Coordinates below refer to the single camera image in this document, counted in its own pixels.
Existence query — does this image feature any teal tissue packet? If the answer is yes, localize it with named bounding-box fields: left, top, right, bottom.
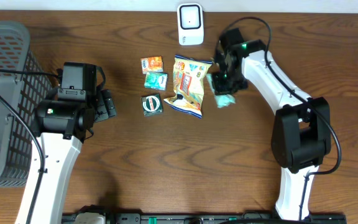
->
left=144, top=72, right=168, bottom=91

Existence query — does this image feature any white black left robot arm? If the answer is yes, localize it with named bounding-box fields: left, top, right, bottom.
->
left=16, top=89, right=116, bottom=223

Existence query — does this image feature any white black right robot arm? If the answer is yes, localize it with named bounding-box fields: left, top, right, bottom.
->
left=212, top=29, right=331, bottom=221

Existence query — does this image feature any white barcode scanner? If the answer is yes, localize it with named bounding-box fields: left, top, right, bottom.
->
left=177, top=3, right=204, bottom=45

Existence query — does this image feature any grey plastic mesh basket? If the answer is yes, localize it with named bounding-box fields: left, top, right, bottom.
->
left=0, top=21, right=52, bottom=187

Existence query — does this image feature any green Zam-Buk box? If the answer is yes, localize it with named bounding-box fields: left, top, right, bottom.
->
left=141, top=94, right=163, bottom=116

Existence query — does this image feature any orange tissue packet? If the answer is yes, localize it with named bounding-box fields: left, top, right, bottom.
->
left=140, top=56, right=163, bottom=74

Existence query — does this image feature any yellow snack bag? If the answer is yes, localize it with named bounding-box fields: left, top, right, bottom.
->
left=164, top=55, right=213, bottom=118

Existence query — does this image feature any light teal packet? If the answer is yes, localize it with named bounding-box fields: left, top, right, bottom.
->
left=206, top=73, right=236, bottom=108

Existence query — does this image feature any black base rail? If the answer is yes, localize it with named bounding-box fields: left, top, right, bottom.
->
left=61, top=205, right=347, bottom=224

